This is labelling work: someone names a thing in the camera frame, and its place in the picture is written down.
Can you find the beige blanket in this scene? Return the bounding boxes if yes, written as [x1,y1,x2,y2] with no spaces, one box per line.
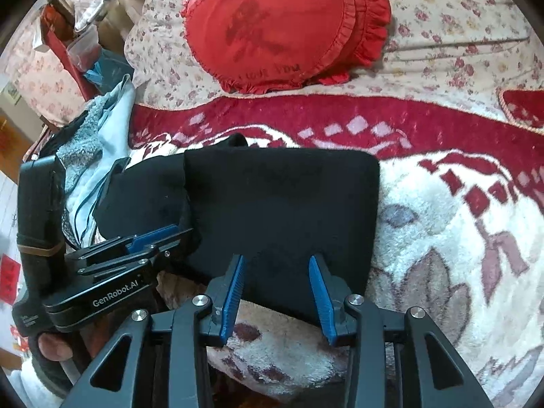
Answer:
[94,0,171,35]

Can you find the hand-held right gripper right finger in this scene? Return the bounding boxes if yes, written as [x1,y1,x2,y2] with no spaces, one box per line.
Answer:
[308,254,496,408]

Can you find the thin black cord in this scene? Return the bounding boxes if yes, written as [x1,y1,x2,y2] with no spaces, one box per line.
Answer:
[71,157,130,249]

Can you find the person's left hand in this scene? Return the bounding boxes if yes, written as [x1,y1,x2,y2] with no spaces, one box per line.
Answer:
[31,332,105,366]

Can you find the red white plush blanket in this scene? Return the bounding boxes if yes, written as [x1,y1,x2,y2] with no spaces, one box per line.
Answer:
[127,88,544,408]

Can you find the floral bed sheet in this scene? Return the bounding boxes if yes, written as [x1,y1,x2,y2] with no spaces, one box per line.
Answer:
[123,0,544,113]

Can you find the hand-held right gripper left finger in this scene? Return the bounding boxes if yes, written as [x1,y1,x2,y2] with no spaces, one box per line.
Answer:
[62,254,248,408]

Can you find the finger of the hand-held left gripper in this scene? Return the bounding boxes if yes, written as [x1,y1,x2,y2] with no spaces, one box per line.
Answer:
[75,244,174,279]
[64,223,195,264]

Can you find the large red ruffled heart pillow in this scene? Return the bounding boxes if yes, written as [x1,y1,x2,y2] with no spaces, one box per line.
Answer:
[181,0,392,95]

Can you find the pink floral cloth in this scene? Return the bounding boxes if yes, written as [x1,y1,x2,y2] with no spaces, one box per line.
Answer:
[5,20,71,130]

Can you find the grey towel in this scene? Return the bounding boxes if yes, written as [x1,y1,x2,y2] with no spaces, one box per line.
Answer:
[55,96,110,167]

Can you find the black pants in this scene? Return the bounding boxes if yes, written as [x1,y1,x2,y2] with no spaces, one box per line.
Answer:
[92,134,381,328]

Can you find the clear plastic bag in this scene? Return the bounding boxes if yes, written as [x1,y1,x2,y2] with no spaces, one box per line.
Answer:
[67,0,108,65]

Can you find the light blue cloth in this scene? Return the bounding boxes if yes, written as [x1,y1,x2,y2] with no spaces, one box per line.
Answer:
[64,74,137,251]

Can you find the blue plastic bag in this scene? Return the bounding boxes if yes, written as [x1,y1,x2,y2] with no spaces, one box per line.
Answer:
[84,49,133,91]

